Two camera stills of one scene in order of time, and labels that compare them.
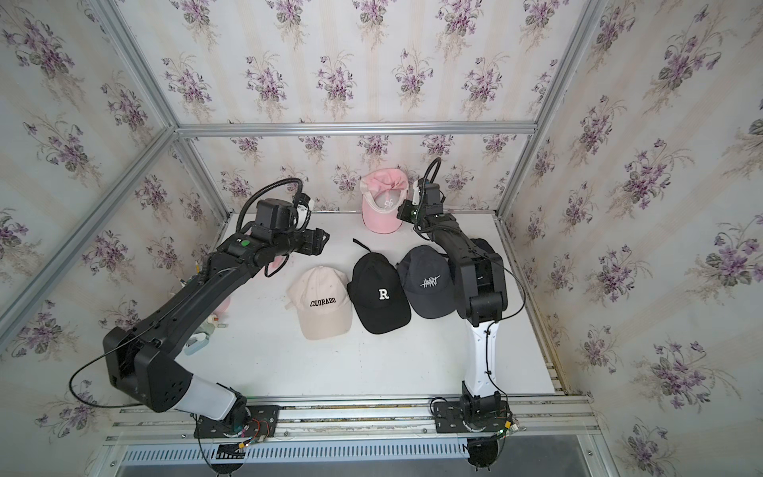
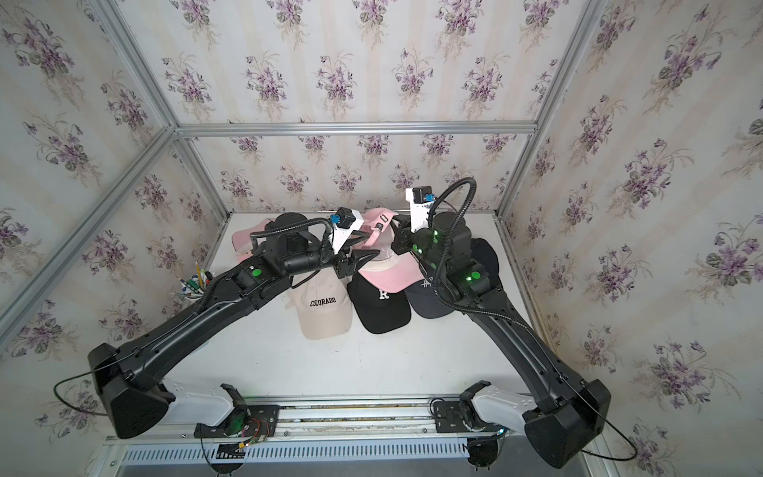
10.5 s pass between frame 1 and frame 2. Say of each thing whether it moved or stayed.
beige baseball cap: stayed
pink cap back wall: moved
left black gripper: moved
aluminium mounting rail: stayed
